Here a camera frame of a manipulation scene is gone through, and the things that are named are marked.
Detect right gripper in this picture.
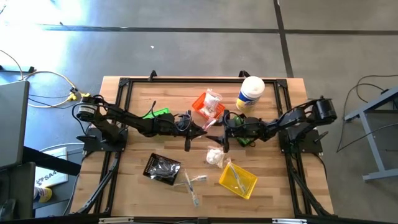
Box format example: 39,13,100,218
206,109,259,153

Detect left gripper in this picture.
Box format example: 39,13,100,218
172,110,208,152

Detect bagged white cotton balls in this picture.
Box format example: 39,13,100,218
206,147,225,169
203,105,219,119
204,88,223,109

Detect bagged black round pad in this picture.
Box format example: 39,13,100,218
161,161,180,180
154,159,175,179

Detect black plastic basket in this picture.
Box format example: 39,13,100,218
228,113,257,148
142,152,182,186

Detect orange plastic basket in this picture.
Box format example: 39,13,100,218
191,92,226,124

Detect green plastic basket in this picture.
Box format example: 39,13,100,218
142,107,172,121

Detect Lysol wipes canister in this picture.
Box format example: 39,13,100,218
235,75,266,113

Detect yellow plastic basket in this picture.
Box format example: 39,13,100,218
218,161,259,200

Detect yellow plug connector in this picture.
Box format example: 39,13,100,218
67,88,91,102

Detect black stand beam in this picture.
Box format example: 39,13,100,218
23,146,82,177

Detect white printed box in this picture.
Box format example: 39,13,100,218
33,147,70,188

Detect black aluminium table frame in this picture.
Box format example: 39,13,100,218
74,77,335,218

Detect silver bracket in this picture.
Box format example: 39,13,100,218
272,218,308,224
98,217,134,224

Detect grey desk frame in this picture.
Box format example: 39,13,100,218
343,88,398,183

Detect white floor cable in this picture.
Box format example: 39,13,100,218
0,49,78,109

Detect black floor cable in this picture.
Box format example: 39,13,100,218
336,73,398,154

